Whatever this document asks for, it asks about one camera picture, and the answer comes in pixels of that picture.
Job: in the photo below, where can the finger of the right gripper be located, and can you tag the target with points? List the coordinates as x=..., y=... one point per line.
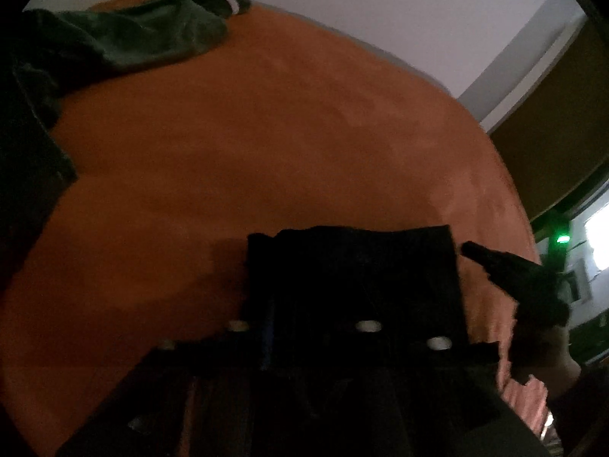
x=521, y=279

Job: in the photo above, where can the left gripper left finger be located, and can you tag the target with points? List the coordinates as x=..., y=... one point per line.
x=160, y=408

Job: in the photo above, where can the orange fleece bed blanket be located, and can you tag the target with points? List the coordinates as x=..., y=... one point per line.
x=285, y=125

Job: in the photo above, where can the dark jeans pile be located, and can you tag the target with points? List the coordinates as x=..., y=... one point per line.
x=45, y=56

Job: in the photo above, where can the dark striped sock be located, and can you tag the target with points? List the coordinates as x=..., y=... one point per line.
x=225, y=8

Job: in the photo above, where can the grey-green fleece garment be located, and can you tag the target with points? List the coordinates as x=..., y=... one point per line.
x=155, y=31

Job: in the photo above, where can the brown wooden door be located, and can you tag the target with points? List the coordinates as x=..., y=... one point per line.
x=555, y=144

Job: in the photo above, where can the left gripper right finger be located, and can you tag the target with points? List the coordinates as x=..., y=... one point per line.
x=395, y=336

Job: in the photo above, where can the black shirt with white graphic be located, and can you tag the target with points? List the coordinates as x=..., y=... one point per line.
x=296, y=387

